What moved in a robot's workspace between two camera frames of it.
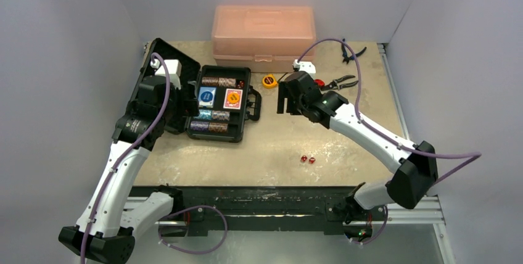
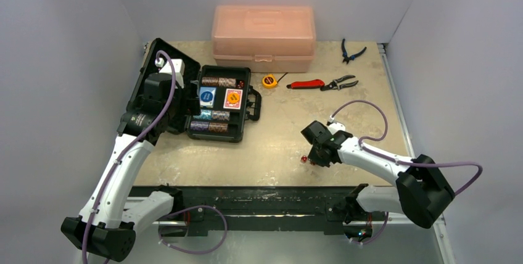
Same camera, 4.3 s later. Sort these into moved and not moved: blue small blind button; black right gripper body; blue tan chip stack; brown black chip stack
Moved: black right gripper body
Not moved: blue tan chip stack; brown black chip stack; blue small blind button
